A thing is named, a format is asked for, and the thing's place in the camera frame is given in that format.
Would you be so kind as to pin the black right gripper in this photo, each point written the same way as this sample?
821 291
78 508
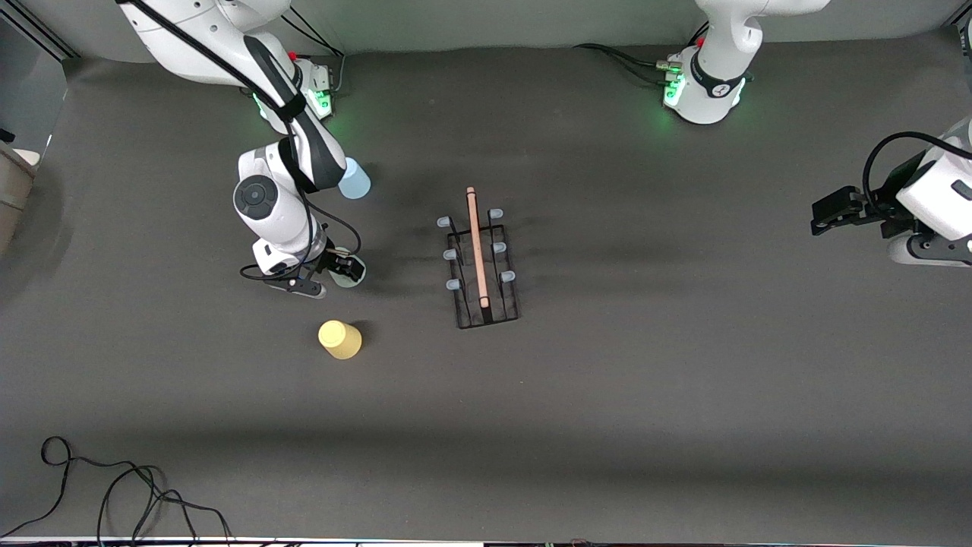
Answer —
335 264

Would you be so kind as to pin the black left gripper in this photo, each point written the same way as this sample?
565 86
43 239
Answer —
881 209

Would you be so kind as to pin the pale green plastic cup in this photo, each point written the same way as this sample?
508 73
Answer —
345 284

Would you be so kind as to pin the yellow plastic cup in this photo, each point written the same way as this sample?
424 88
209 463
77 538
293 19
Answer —
342 342

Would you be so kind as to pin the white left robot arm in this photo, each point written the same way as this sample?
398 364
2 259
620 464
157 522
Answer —
714 76

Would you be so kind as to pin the pale blue plastic cup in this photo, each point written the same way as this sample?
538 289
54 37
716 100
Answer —
358 186

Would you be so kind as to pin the dark grey table cloth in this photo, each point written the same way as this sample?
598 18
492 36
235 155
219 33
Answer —
607 418

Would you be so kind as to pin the beige box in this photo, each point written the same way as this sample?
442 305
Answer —
15 190

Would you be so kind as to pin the black aluminium frame rail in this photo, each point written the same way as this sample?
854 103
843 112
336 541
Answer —
45 34
964 29

